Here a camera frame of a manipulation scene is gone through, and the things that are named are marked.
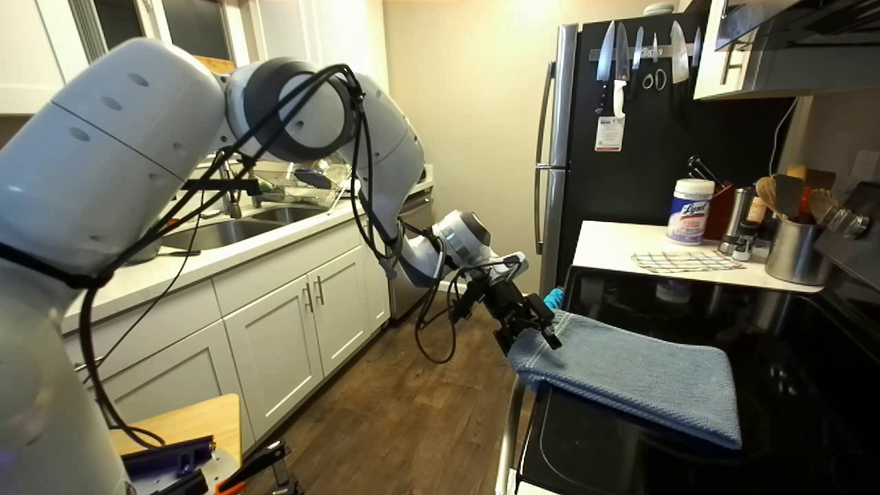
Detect white paper note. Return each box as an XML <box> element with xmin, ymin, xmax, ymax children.
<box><xmin>595</xmin><ymin>116</ymin><xmax>626</xmax><ymax>153</ymax></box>

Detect black spatula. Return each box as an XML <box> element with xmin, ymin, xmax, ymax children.
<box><xmin>773</xmin><ymin>173</ymin><xmax>806</xmax><ymax>223</ymax></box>

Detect steel tap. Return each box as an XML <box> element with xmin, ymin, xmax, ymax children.
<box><xmin>212</xmin><ymin>151</ymin><xmax>244</xmax><ymax>220</ymax></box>

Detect window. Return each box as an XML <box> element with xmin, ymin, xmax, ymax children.
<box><xmin>67</xmin><ymin>0</ymin><xmax>238</xmax><ymax>64</ymax></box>

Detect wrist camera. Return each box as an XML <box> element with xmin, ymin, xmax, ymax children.
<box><xmin>450</xmin><ymin>278</ymin><xmax>485</xmax><ymax>325</ymax></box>

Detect white cable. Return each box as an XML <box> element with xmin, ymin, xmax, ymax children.
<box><xmin>768</xmin><ymin>96</ymin><xmax>800</xmax><ymax>177</ymax></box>

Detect silver oven door handle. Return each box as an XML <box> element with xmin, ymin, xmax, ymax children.
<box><xmin>495</xmin><ymin>377</ymin><xmax>527</xmax><ymax>495</ymax></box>

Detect checkered dish cloth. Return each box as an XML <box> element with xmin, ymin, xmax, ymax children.
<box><xmin>630</xmin><ymin>250</ymin><xmax>746</xmax><ymax>274</ymax></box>

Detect wooden cutting board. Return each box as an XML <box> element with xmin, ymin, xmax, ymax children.
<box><xmin>195</xmin><ymin>54</ymin><xmax>237</xmax><ymax>75</ymax></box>

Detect white handled kitchen knife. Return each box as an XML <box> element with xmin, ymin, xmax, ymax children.
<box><xmin>613</xmin><ymin>22</ymin><xmax>630</xmax><ymax>122</ymax></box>

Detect metal whisk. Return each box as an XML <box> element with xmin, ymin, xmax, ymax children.
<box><xmin>822</xmin><ymin>206</ymin><xmax>871</xmax><ymax>239</ymax></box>

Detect black and steel refrigerator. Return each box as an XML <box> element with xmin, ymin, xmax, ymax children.
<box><xmin>534</xmin><ymin>12</ymin><xmax>793</xmax><ymax>298</ymax></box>

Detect clear dish rack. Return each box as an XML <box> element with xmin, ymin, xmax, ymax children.
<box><xmin>250</xmin><ymin>154</ymin><xmax>353</xmax><ymax>211</ymax></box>

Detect steel pepper mill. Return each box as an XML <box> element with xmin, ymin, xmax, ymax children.
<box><xmin>718</xmin><ymin>186</ymin><xmax>755</xmax><ymax>256</ymax></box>

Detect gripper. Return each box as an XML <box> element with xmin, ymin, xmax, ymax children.
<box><xmin>480</xmin><ymin>276</ymin><xmax>562</xmax><ymax>358</ymax></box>

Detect black range hood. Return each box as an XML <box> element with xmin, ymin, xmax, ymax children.
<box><xmin>714</xmin><ymin>0</ymin><xmax>880</xmax><ymax>96</ymax></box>

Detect blue folded towel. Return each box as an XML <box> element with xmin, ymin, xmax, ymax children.
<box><xmin>507</xmin><ymin>309</ymin><xmax>744</xmax><ymax>452</ymax></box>

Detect small spice shaker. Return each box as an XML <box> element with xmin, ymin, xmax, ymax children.
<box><xmin>731</xmin><ymin>221</ymin><xmax>758</xmax><ymax>263</ymax></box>

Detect steel utensil crock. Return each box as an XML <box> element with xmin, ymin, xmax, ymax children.
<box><xmin>764</xmin><ymin>219</ymin><xmax>834</xmax><ymax>287</ymax></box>

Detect black handled kitchen knife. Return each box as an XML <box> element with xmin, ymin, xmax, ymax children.
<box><xmin>595</xmin><ymin>20</ymin><xmax>617</xmax><ymax>116</ymax></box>

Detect wooden spoon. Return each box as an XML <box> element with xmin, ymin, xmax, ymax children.
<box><xmin>807</xmin><ymin>188</ymin><xmax>840</xmax><ymax>225</ymax></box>
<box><xmin>754</xmin><ymin>176</ymin><xmax>786</xmax><ymax>221</ymax></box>

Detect red container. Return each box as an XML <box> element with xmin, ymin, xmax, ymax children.
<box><xmin>704</xmin><ymin>181</ymin><xmax>736</xmax><ymax>241</ymax></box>

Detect steel double sink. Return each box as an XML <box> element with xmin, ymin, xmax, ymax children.
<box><xmin>159</xmin><ymin>204</ymin><xmax>325</xmax><ymax>252</ymax></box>

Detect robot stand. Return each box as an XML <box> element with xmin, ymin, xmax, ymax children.
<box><xmin>109</xmin><ymin>393</ymin><xmax>243</xmax><ymax>495</ymax></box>

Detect white wipes canister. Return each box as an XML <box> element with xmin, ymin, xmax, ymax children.
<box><xmin>665</xmin><ymin>178</ymin><xmax>716</xmax><ymax>247</ymax></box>

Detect broad blade kitchen knife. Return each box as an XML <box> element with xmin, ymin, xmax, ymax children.
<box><xmin>670</xmin><ymin>20</ymin><xmax>690</xmax><ymax>85</ymax></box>

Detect white wall cabinet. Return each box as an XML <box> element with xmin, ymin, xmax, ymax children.
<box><xmin>693</xmin><ymin>0</ymin><xmax>751</xmax><ymax>102</ymax></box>

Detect row of white base cabinets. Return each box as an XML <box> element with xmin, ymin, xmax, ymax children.
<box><xmin>60</xmin><ymin>220</ymin><xmax>393</xmax><ymax>454</ymax></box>

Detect refrigerator door handle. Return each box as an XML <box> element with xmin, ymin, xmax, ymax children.
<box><xmin>536</xmin><ymin>60</ymin><xmax>556</xmax><ymax>170</ymax></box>
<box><xmin>534</xmin><ymin>168</ymin><xmax>552</xmax><ymax>256</ymax></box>

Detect black tongs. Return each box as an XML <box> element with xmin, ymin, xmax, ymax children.
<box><xmin>687</xmin><ymin>155</ymin><xmax>724</xmax><ymax>191</ymax></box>

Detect orange and black clamp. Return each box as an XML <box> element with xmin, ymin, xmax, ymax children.
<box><xmin>214</xmin><ymin>440</ymin><xmax>295</xmax><ymax>495</ymax></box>

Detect black glass top stove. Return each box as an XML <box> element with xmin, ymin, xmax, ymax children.
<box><xmin>495</xmin><ymin>181</ymin><xmax>880</xmax><ymax>495</ymax></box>

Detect slim kitchen knife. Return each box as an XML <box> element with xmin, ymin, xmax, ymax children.
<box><xmin>630</xmin><ymin>25</ymin><xmax>646</xmax><ymax>91</ymax></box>

